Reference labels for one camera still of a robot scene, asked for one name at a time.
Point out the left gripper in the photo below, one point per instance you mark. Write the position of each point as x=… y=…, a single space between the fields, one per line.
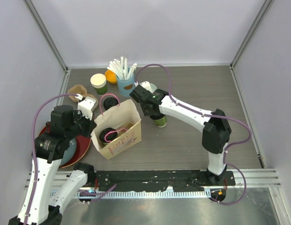
x=91 y=123

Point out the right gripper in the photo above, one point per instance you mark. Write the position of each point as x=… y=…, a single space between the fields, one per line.
x=145 y=113

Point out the cardboard cup carrier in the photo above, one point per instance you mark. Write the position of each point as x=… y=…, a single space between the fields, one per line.
x=126 y=126

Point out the black cup lid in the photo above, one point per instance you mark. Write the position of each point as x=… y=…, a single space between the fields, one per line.
x=109 y=134
x=157 y=116

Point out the pink paper gift bag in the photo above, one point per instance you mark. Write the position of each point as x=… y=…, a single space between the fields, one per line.
x=115 y=117

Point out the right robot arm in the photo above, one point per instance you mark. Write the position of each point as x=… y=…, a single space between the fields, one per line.
x=213 y=126

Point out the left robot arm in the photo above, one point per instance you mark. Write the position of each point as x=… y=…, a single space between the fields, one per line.
x=39 y=208

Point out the red round tray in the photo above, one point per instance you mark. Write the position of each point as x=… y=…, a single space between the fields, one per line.
x=83 y=147

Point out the blue straw holder cup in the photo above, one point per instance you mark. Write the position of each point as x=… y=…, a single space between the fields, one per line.
x=126 y=86

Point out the grey blue plate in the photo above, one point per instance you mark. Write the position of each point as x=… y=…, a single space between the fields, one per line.
x=69 y=153

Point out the stack of black lids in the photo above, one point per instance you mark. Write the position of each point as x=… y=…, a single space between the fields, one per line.
x=110 y=102

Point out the cardboard cup carrier tray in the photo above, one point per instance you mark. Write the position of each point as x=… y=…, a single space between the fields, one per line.
x=80 y=89

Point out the stack of paper cups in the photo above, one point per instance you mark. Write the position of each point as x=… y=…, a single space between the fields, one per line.
x=99 y=82

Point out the orange bowl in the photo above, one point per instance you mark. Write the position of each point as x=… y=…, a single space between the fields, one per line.
x=111 y=77

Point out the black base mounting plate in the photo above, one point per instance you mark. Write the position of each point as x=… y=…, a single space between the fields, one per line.
x=156 y=180

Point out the aluminium frame rail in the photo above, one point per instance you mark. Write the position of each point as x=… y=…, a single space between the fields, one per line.
x=257 y=178

